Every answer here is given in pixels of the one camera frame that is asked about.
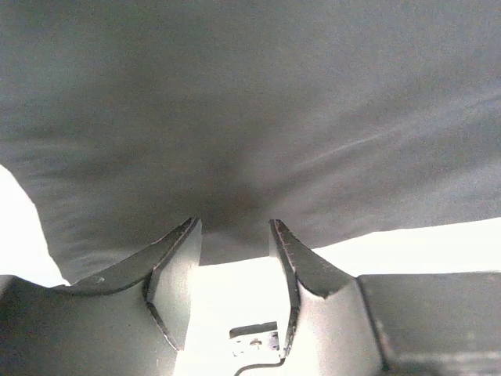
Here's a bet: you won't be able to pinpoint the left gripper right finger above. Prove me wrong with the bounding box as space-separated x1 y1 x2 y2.
269 219 500 375

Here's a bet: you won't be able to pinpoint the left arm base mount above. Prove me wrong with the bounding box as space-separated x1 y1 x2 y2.
229 321 285 375

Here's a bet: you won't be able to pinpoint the black trousers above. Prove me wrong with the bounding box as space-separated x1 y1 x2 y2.
1 1 500 282

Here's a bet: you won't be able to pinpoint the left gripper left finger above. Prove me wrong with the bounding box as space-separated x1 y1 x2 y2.
1 218 202 375

